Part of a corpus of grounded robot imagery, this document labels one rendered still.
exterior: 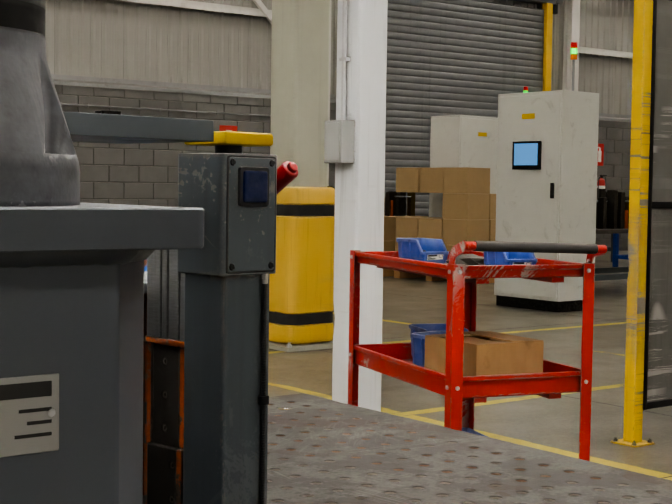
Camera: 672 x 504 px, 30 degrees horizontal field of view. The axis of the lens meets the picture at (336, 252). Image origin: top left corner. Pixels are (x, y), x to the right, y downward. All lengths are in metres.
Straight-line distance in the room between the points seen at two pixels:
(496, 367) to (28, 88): 3.00
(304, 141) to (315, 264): 0.84
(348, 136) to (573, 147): 6.43
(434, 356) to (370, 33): 2.06
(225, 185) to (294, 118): 7.35
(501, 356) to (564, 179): 7.98
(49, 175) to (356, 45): 4.75
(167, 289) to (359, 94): 4.00
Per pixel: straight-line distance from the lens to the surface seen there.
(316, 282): 8.54
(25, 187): 0.61
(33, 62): 0.64
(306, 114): 8.54
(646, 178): 5.63
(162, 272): 1.37
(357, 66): 5.33
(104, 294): 0.60
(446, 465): 1.90
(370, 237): 5.36
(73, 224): 0.58
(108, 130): 1.01
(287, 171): 1.26
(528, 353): 3.62
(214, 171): 1.14
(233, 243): 1.14
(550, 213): 11.51
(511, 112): 11.88
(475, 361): 3.51
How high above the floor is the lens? 1.11
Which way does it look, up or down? 3 degrees down
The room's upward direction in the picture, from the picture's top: 1 degrees clockwise
